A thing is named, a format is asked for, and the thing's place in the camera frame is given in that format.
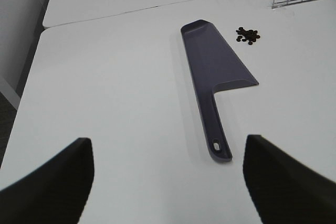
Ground purple plastic dustpan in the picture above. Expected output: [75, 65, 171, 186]
[181, 19, 259, 163]

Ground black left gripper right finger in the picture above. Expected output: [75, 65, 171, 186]
[243, 135, 335, 223]

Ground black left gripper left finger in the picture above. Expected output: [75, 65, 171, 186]
[1, 138, 95, 223]

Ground pile of coffee beans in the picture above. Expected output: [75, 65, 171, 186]
[236, 27, 261, 45]

